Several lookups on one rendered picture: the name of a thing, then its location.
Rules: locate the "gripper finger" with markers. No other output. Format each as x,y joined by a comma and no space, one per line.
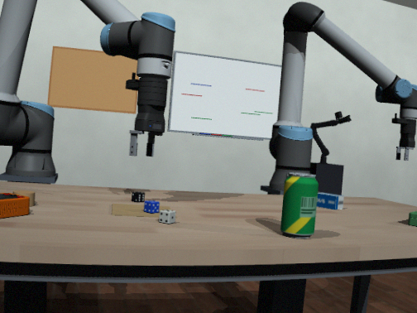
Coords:
133,144
150,144
406,153
398,153

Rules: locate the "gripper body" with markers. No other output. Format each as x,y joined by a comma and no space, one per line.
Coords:
408,133
152,109

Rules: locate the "black die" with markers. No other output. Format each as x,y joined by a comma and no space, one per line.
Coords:
138,197

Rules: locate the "blue die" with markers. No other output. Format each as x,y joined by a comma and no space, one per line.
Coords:
151,206

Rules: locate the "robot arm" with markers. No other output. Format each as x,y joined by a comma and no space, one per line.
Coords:
294,76
153,40

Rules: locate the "tan mat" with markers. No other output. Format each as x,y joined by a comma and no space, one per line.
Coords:
127,210

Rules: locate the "white die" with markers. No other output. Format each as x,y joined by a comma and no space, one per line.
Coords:
166,217

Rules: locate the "green block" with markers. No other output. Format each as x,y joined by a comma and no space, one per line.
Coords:
413,218

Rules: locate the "jointed stand on dark box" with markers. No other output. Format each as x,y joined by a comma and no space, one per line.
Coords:
329,177

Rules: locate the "whiteboard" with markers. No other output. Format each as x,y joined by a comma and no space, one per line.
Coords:
228,102

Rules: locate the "orange board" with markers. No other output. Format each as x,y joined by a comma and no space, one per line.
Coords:
81,79

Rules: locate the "blue box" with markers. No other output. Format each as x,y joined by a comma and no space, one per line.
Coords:
329,201

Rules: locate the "green can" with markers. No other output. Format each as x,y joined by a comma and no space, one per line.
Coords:
298,206

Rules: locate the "wooden table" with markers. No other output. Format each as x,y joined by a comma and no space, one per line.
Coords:
208,246

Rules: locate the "tan cork cylinder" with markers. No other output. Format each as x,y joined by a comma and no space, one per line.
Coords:
27,196

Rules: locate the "orange multimeter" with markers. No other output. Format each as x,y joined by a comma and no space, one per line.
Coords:
13,206

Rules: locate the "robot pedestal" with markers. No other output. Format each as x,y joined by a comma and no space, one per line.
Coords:
270,189
29,178

